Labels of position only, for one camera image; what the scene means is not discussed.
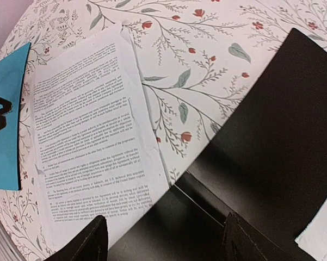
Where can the floral tablecloth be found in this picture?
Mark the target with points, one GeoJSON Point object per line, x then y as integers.
{"type": "Point", "coordinates": [198, 60]}

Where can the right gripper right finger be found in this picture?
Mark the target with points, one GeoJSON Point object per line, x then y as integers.
{"type": "Point", "coordinates": [271, 238]}

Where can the blue folder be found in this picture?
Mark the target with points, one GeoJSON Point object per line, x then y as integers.
{"type": "Point", "coordinates": [12, 70]}

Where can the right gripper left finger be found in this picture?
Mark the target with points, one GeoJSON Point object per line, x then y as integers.
{"type": "Point", "coordinates": [91, 243]}

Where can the printed paper sheet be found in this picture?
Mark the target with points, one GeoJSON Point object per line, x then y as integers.
{"type": "Point", "coordinates": [96, 152]}
{"type": "Point", "coordinates": [313, 240]}

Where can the black clip folder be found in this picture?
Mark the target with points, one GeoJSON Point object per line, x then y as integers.
{"type": "Point", "coordinates": [269, 157]}

